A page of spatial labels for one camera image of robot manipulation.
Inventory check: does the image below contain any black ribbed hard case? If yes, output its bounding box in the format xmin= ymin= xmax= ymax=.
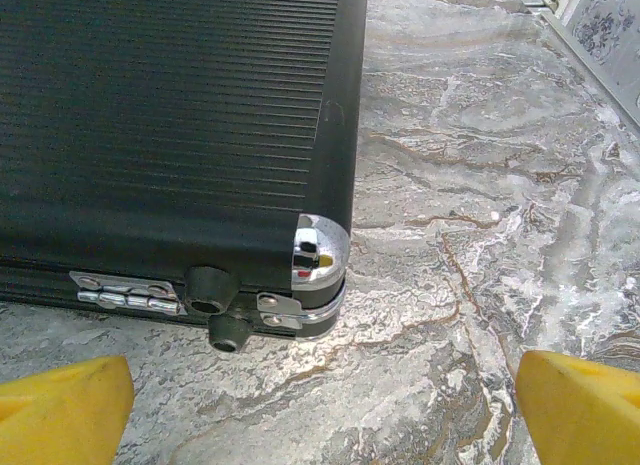
xmin=0 ymin=0 xmax=370 ymax=355

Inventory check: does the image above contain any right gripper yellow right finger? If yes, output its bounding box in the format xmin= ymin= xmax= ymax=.
xmin=515 ymin=350 xmax=640 ymax=465

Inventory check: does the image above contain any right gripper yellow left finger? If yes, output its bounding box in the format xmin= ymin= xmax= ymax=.
xmin=0 ymin=354 xmax=136 ymax=465

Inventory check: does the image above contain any aluminium side frame rail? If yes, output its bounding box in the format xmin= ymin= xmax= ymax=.
xmin=509 ymin=0 xmax=640 ymax=132

